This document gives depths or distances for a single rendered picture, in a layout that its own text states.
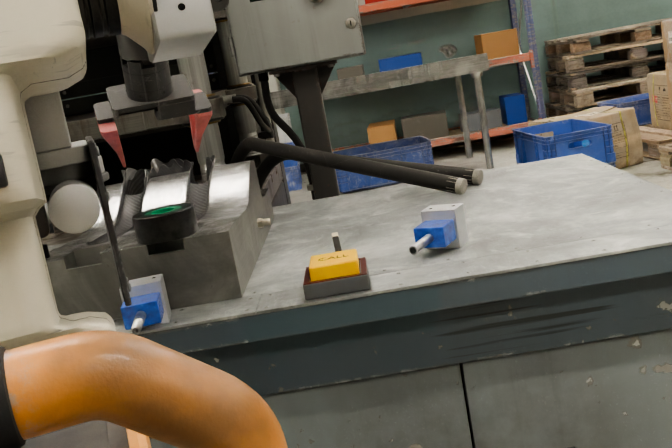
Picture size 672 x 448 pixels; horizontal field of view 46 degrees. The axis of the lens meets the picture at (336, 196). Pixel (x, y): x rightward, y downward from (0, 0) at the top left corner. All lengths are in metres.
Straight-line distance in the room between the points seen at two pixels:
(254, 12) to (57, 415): 1.62
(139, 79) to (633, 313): 0.68
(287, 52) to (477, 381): 1.02
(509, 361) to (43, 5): 0.72
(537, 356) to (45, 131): 0.66
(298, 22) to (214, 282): 0.94
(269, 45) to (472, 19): 6.06
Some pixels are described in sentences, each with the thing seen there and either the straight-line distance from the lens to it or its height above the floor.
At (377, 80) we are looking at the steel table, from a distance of 4.62.
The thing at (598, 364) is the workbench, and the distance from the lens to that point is 1.10.
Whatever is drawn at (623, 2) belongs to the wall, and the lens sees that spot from 8.19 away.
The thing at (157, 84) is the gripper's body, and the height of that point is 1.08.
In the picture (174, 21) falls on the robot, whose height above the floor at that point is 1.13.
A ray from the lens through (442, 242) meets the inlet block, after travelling 1.05.
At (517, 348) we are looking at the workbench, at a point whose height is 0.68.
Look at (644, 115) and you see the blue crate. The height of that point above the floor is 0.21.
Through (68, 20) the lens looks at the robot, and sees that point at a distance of 0.61.
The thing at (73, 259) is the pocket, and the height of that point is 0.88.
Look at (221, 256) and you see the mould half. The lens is 1.03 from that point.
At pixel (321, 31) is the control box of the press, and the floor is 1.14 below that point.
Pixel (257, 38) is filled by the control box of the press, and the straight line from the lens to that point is 1.87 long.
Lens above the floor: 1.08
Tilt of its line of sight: 10 degrees down
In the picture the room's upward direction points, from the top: 10 degrees counter-clockwise
